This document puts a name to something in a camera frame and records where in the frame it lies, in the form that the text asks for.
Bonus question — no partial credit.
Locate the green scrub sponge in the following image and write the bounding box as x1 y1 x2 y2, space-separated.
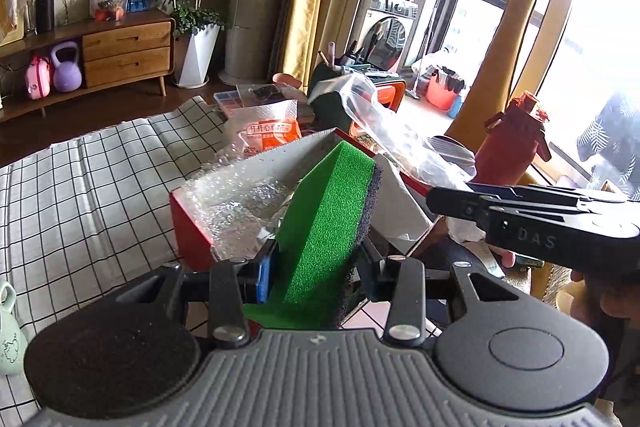
244 141 382 329

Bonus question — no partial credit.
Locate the red cardboard storage box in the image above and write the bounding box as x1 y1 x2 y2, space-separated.
169 129 434 271

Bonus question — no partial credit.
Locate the clear bubble wrap sheet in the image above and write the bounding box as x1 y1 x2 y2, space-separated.
183 164 294 261

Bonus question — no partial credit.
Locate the person's right hand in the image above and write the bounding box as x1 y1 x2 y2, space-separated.
487 243 640 343

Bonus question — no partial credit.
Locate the red water bottle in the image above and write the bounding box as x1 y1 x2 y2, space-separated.
473 91 551 186

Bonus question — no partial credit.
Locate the clear cellophane wrapper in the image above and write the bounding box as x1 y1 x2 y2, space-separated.
366 113 469 191

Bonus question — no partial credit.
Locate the white steel thermos cup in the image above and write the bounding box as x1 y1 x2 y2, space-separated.
427 135 476 179

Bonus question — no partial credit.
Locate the black white checkered tablecloth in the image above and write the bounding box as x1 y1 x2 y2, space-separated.
0 95 231 427

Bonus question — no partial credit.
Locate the red plastic bucket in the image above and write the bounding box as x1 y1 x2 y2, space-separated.
426 69 465 112

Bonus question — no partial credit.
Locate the green orange storage bin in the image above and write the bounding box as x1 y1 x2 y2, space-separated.
308 63 406 134

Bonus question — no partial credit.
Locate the orange white snack bag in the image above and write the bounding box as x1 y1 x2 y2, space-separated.
224 100 302 158

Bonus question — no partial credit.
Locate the pale green ceramic mug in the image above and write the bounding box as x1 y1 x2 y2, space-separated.
0 280 27 376

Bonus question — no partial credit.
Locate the white front-load washing machine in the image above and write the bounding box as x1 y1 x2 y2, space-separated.
355 1 416 72

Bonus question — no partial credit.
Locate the orange giraffe plush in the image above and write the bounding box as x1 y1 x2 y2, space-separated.
446 0 537 152

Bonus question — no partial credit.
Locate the white tall planter pot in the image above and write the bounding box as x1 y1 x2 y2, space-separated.
174 25 221 90

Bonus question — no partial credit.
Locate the wooden tv sideboard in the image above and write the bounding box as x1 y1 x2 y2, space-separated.
1 9 175 121

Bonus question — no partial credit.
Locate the purple kettlebell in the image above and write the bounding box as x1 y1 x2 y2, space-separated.
50 41 82 93

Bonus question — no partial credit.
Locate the pink small backpack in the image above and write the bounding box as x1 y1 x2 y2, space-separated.
25 55 53 101

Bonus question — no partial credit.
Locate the black cylinder speaker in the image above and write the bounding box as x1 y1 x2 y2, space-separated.
34 0 55 35

